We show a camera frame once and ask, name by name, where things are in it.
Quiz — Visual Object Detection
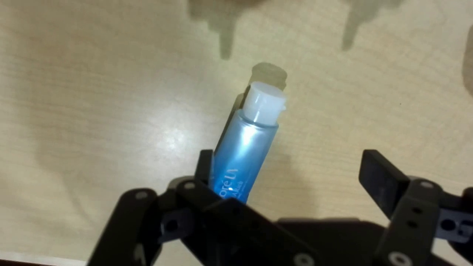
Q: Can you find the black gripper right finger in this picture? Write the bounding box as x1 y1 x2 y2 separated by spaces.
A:
360 149 473 266

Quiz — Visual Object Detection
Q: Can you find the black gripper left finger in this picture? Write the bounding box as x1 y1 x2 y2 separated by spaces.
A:
88 149 323 266

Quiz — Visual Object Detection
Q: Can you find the blue squeeze bottle white cap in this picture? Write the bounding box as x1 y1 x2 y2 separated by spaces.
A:
210 81 287 202

